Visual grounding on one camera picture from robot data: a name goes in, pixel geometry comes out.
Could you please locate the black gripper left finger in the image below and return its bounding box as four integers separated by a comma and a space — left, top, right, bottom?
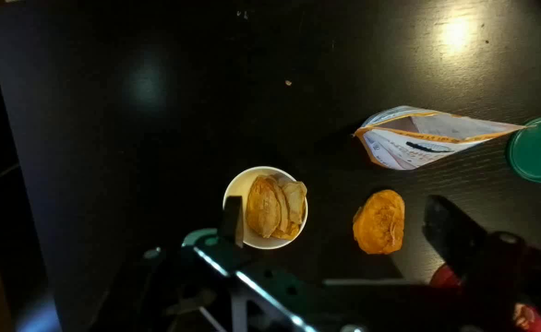
222, 196, 244, 248

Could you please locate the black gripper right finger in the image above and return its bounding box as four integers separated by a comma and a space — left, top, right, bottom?
423, 196, 497, 290

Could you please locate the white orange paper bag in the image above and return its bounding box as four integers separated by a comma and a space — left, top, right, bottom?
355, 106, 519, 172

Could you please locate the white bowl of chips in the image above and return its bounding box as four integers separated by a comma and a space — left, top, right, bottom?
222, 167, 308, 251

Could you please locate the orange chip on table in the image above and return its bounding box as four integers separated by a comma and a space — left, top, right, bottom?
353, 191, 404, 255

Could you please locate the green round lid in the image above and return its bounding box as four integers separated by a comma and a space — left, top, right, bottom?
508, 119, 541, 183

